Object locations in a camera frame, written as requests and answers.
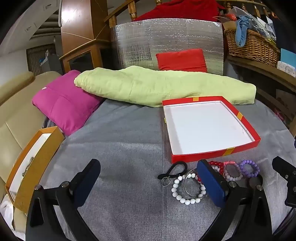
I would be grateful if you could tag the white cloth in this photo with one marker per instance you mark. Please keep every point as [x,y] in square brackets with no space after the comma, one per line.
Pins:
[8,215]

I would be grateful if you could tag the light green folded blanket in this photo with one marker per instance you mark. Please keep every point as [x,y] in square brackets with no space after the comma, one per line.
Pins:
[150,85]

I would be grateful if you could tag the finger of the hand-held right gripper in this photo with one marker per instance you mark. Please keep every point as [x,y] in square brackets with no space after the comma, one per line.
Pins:
[283,168]
[291,194]

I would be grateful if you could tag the grey cabinet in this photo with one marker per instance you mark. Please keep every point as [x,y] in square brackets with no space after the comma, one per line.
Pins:
[54,62]

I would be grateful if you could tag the wicker basket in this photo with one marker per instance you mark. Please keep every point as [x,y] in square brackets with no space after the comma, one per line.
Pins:
[252,45]

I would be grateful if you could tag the red cushion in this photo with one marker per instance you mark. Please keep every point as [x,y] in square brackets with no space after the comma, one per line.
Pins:
[182,60]

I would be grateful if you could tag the wooden cabinet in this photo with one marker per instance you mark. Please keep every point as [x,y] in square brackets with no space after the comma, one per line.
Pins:
[81,34]

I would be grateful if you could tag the silver foil insulation mat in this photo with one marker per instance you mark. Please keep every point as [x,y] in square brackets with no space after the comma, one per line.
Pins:
[138,44]

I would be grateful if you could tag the blue cloth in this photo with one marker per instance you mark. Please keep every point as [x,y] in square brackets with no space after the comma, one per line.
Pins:
[242,27]

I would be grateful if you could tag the red cloth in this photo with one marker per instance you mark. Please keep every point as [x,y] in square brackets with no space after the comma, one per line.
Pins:
[180,10]

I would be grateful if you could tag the red cardboard box lid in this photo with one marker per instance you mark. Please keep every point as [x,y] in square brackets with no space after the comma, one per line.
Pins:
[203,129]

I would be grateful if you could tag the wooden railing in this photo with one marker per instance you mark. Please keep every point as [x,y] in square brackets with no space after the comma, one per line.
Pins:
[133,10]

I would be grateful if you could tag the magenta pillow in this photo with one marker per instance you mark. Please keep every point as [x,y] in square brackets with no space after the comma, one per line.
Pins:
[62,104]

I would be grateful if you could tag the wooden shelf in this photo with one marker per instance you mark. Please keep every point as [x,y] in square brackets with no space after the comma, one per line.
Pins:
[266,76]

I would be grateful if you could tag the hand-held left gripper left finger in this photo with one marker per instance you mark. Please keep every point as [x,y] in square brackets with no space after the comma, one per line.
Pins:
[89,183]

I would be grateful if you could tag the beige sofa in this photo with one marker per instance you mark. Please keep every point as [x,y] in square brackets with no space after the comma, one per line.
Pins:
[13,122]

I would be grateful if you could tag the teal card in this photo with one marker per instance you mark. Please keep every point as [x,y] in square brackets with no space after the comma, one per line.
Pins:
[288,55]

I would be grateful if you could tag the orange cardboard box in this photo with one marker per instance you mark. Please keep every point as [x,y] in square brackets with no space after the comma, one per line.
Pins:
[39,166]

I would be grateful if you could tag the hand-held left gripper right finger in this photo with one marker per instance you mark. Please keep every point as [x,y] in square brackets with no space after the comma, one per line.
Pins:
[211,185]

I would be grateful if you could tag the silver metal bangle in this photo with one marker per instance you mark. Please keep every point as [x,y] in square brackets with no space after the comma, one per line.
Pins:
[186,193]

